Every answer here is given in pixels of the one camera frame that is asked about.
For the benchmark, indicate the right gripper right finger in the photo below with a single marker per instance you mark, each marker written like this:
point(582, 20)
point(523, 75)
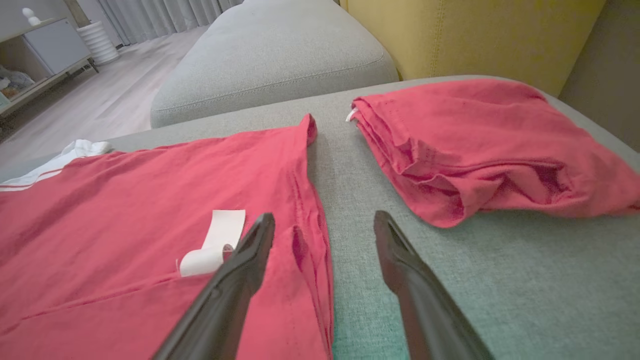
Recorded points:
point(420, 300)

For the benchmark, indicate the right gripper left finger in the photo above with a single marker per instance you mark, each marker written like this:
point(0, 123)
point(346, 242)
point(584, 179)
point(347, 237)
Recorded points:
point(230, 300)

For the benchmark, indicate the red jersey with black logo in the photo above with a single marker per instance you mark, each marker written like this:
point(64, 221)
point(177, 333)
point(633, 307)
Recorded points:
point(100, 210)

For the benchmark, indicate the red shorts with white trim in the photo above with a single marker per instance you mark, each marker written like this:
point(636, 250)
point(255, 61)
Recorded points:
point(475, 135)

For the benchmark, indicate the large grey sofa seat cushion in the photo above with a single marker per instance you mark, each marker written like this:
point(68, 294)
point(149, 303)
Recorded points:
point(525, 290)

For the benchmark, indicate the grey sofa chaise cushion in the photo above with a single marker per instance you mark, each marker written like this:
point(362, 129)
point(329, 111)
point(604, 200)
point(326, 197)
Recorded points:
point(270, 55)

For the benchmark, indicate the yellow sofa back cushion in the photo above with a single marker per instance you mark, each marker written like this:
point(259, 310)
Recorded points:
point(490, 35)

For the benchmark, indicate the white ribbed vase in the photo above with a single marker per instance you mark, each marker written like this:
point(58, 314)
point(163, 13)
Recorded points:
point(97, 42)

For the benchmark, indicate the grey curtain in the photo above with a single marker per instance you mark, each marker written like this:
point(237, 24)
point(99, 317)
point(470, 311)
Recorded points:
point(150, 15)

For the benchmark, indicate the grey cloth bundle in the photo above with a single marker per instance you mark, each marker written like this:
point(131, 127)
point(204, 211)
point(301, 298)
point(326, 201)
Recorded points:
point(15, 82)

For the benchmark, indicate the white low cabinet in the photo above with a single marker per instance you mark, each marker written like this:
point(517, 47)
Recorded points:
point(57, 45)

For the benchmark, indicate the small white figurine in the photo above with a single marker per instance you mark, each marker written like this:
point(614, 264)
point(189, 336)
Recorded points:
point(31, 17)

